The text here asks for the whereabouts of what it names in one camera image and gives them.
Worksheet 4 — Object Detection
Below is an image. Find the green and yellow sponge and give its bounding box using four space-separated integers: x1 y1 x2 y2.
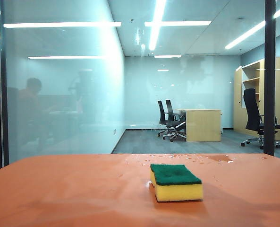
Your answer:
150 164 204 203

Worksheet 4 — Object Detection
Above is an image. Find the long ceiling strip light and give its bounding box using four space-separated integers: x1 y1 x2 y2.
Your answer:
148 0 167 51
224 3 280 50

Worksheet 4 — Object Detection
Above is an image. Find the tall-backed black office chair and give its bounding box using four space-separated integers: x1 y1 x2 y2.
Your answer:
240 87 280 150

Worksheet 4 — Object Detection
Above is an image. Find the black vertical frame post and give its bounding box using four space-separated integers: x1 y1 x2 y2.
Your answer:
264 0 277 157

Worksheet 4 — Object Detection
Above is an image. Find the large glass wall pane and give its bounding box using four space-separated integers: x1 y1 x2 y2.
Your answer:
0 0 266 164

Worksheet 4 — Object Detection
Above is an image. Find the black mesh office chair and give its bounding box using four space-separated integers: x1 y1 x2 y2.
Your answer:
157 100 178 140
165 99 187 143

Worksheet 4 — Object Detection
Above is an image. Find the light wooden office desk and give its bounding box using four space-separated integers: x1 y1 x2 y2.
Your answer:
176 108 223 143

